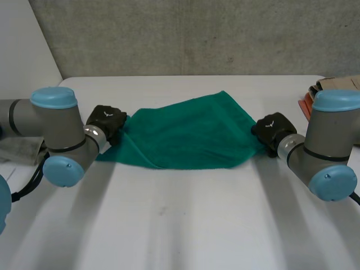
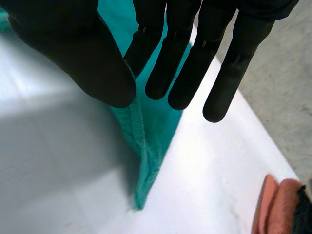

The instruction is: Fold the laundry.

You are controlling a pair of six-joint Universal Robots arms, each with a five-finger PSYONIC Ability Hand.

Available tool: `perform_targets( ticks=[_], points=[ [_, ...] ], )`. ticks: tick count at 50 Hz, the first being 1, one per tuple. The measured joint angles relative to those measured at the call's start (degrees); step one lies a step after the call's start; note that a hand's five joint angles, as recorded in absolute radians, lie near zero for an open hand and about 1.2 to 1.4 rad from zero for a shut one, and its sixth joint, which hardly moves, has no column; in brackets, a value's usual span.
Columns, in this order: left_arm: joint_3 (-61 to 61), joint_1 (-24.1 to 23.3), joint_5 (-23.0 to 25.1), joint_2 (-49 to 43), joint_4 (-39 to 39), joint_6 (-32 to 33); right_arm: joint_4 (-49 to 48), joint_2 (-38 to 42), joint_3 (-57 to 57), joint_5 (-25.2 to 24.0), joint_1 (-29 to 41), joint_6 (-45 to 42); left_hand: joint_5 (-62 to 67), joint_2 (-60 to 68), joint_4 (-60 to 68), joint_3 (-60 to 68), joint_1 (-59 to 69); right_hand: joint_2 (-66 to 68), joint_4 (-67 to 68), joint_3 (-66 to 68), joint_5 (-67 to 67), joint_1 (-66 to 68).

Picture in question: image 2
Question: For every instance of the teal towel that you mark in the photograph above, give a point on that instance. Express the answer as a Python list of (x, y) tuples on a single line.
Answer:
[(151, 131)]

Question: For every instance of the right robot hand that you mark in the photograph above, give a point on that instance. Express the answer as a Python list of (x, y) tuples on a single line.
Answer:
[(92, 61)]

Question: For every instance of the coral towel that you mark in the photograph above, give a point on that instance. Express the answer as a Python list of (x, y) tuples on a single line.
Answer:
[(278, 207)]

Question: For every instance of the dark blue cloth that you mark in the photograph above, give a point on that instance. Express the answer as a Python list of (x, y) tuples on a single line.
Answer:
[(303, 214)]

